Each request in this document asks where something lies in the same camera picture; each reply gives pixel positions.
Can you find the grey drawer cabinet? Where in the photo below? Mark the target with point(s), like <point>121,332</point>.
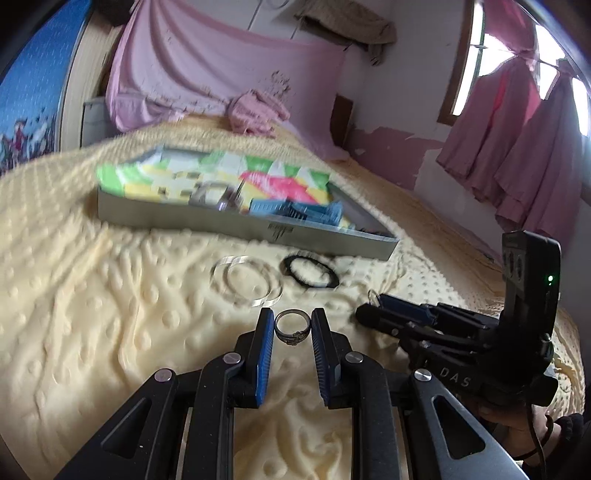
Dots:
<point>97,122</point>

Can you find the colourful paper sheet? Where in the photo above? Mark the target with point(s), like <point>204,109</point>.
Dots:
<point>258,177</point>

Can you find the brown hanging cloth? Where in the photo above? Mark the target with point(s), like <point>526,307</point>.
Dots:
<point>351,23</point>

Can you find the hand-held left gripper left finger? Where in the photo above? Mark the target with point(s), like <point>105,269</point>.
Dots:
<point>263,360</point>

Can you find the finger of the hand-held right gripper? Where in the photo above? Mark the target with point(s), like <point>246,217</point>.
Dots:
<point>383,321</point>
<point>411,309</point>

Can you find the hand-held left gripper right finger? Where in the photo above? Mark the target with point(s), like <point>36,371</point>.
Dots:
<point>321,360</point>

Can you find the pink hanging sheet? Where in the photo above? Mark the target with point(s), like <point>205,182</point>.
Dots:
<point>184,60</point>

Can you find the pink towel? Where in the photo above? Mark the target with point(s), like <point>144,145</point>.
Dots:
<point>254,113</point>

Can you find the grey shallow tray box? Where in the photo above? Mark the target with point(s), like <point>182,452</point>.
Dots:
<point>184,221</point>

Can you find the pink curtain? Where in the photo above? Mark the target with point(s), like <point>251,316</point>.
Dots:
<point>480,138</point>
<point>549,161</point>

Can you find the dark brown board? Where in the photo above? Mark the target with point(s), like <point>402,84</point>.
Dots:
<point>344,122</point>

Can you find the tan bed sheet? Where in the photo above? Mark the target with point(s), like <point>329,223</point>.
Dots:
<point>369,184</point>

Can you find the person's right hand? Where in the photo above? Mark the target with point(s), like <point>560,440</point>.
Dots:
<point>503,417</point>

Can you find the clear plastic bangle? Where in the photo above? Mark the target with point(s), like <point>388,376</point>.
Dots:
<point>265,301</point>

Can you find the blue dotted printed cloth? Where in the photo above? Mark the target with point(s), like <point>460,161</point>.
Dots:
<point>41,92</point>

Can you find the blue wrist watch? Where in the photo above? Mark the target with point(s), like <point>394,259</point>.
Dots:
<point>286,208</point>

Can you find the cream dotted blanket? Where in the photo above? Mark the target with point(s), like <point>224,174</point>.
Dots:
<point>115,300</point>

